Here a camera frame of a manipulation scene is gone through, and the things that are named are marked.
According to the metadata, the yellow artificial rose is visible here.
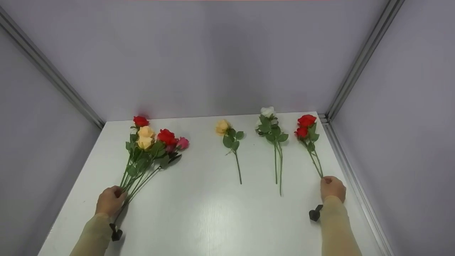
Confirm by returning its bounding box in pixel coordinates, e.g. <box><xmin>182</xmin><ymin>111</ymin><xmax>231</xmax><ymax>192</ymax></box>
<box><xmin>122</xmin><ymin>126</ymin><xmax>156</xmax><ymax>191</ymax></box>
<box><xmin>215</xmin><ymin>119</ymin><xmax>245</xmax><ymax>185</ymax></box>
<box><xmin>123</xmin><ymin>137</ymin><xmax>155</xmax><ymax>192</ymax></box>

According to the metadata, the person's right forearm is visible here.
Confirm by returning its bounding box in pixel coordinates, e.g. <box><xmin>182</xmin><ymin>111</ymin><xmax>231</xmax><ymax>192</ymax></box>
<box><xmin>320</xmin><ymin>195</ymin><xmax>363</xmax><ymax>256</ymax></box>

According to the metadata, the person's left hand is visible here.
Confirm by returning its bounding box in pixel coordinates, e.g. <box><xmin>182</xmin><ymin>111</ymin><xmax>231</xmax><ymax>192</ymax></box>
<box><xmin>95</xmin><ymin>186</ymin><xmax>128</xmax><ymax>218</ymax></box>

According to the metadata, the white artificial rose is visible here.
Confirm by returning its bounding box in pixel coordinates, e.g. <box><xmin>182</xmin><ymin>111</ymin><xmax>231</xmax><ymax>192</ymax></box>
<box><xmin>255</xmin><ymin>119</ymin><xmax>278</xmax><ymax>185</ymax></box>
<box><xmin>259</xmin><ymin>106</ymin><xmax>289</xmax><ymax>196</ymax></box>

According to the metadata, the person's right hand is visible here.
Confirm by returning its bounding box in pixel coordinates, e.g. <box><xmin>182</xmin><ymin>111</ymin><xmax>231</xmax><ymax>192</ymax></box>
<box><xmin>320</xmin><ymin>176</ymin><xmax>347</xmax><ymax>203</ymax></box>

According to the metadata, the black wrist band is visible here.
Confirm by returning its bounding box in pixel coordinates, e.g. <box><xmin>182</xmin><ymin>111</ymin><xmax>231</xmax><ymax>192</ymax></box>
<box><xmin>109</xmin><ymin>223</ymin><xmax>123</xmax><ymax>241</ymax></box>
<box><xmin>309</xmin><ymin>204</ymin><xmax>323</xmax><ymax>222</ymax></box>

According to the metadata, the pink artificial rose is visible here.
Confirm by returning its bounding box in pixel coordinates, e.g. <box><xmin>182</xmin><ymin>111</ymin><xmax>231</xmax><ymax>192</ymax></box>
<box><xmin>113</xmin><ymin>137</ymin><xmax>190</xmax><ymax>224</ymax></box>

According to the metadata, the red artificial rose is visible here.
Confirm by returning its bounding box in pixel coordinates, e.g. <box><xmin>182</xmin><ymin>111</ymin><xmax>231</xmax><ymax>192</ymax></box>
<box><xmin>294</xmin><ymin>127</ymin><xmax>323</xmax><ymax>178</ymax></box>
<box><xmin>120</xmin><ymin>116</ymin><xmax>150</xmax><ymax>189</ymax></box>
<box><xmin>124</xmin><ymin>129</ymin><xmax>177</xmax><ymax>199</ymax></box>
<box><xmin>298</xmin><ymin>114</ymin><xmax>324</xmax><ymax>178</ymax></box>

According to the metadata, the person's left forearm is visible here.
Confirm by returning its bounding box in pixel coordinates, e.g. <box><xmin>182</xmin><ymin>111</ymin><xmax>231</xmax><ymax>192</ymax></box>
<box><xmin>70</xmin><ymin>212</ymin><xmax>114</xmax><ymax>256</ymax></box>

